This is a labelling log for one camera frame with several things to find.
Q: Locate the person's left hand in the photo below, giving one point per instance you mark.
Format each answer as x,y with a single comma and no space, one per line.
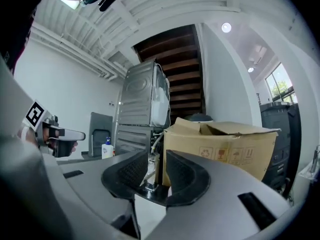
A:
46,134

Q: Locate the white ceiling pipes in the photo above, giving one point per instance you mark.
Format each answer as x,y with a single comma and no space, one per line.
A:
82,56

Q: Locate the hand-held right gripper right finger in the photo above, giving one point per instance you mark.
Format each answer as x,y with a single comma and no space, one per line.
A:
220,204

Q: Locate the round ceiling light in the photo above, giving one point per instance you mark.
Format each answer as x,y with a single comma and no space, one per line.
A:
226,27
250,69

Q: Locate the person's dark shirt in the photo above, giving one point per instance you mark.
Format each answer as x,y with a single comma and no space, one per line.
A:
17,21

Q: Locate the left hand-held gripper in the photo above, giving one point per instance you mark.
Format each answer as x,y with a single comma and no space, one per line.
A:
35,115

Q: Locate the white wall socket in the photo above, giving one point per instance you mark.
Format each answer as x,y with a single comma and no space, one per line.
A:
112,104

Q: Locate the gray office chair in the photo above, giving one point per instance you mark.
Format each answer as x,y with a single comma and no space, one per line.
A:
100,134

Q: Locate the white soap bottle blue pump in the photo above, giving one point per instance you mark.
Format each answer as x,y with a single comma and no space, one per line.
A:
107,151

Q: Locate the brown wooden staircase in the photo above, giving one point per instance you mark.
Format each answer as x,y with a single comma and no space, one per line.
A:
180,71

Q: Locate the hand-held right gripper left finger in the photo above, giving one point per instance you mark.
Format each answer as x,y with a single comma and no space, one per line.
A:
100,181

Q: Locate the brown cardboard box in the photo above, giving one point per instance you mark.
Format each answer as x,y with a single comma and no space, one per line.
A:
220,146

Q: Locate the white ceiling air conditioner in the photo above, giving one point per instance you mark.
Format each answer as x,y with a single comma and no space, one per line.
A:
257,54

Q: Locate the window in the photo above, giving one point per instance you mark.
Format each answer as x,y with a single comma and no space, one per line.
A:
281,84

